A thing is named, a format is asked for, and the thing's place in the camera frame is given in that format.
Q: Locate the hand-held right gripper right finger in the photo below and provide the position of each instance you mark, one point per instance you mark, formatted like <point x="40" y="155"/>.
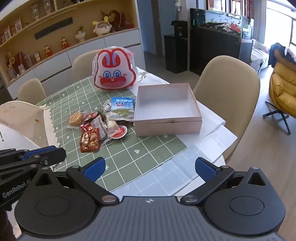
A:
<point x="205" y="169"/>

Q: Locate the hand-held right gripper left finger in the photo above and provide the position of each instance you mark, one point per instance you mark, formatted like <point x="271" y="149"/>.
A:
<point x="94" y="169"/>

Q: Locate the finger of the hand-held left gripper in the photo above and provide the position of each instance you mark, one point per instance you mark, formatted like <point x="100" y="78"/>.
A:
<point x="39" y="150"/>
<point x="56" y="156"/>

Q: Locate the brown chocolate ball packet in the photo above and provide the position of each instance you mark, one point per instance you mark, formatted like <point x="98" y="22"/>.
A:
<point x="89" y="140"/>

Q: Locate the red spicy strip packet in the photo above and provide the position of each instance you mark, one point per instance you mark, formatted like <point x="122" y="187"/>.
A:
<point x="86" y="127"/>

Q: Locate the clear bread bun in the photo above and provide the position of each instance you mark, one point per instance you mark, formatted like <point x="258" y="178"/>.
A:
<point x="76" y="119"/>

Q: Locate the clear pastry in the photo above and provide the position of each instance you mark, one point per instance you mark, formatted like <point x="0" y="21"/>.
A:
<point x="100" y="127"/>

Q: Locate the red lidded jelly cup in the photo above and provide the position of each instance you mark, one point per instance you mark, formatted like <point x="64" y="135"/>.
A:
<point x="120" y="132"/>

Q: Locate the clear round cake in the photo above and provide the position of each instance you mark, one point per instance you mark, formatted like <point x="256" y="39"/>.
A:
<point x="113" y="127"/>

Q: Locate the narrow red snack packet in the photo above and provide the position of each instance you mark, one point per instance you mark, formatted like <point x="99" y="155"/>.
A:
<point x="92" y="116"/>

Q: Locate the pink cardboard box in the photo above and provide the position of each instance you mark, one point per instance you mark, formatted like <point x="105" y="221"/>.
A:
<point x="166" y="127"/>

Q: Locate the silver candy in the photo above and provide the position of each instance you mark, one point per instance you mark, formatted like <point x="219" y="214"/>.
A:
<point x="106" y="107"/>

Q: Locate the blue seaweed snack packet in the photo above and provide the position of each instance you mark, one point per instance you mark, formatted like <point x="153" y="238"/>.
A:
<point x="122" y="109"/>

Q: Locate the white paper sheet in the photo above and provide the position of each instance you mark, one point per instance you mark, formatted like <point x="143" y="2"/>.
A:
<point x="219" y="141"/>

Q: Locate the green checked tablecloth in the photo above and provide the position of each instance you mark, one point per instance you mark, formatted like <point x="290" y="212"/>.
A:
<point x="129" y="162"/>

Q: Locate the beige dining chair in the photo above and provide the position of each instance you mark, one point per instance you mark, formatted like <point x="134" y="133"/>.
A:
<point x="229" y="78"/>
<point x="32" y="91"/>
<point x="83" y="64"/>

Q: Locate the wooden display cabinet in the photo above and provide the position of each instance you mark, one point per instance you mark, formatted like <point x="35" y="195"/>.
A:
<point x="57" y="60"/>

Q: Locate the gold ornament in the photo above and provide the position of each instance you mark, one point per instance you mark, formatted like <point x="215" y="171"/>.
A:
<point x="11" y="60"/>

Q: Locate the red figurine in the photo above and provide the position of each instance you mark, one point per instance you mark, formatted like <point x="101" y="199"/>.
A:
<point x="48" y="51"/>
<point x="64" y="42"/>

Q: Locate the rabbit face snack bag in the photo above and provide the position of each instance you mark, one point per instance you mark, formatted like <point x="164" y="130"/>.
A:
<point x="113" y="69"/>

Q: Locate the white printed tablecloth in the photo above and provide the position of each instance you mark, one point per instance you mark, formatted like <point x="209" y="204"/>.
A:
<point x="150" y="76"/>

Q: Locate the black tank cabinet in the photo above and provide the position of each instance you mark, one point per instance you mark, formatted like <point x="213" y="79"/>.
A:
<point x="215" y="51"/>

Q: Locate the black water dispenser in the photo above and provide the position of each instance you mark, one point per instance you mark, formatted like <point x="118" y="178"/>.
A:
<point x="177" y="53"/>

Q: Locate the white vase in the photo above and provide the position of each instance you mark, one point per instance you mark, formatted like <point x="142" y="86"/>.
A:
<point x="80" y="34"/>

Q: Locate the white sofa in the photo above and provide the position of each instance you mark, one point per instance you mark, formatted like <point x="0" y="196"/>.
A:
<point x="257" y="55"/>

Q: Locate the white plush toy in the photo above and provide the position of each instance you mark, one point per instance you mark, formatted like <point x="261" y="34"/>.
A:
<point x="101" y="27"/>

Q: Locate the dark clothing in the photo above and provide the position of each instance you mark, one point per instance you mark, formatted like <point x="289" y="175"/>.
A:
<point x="281" y="54"/>

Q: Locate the brown plush toy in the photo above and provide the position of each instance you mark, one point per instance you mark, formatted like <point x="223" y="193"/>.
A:
<point x="119" y="19"/>

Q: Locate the glass fish tank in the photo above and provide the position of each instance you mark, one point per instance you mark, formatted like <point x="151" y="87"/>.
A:
<point x="215" y="17"/>

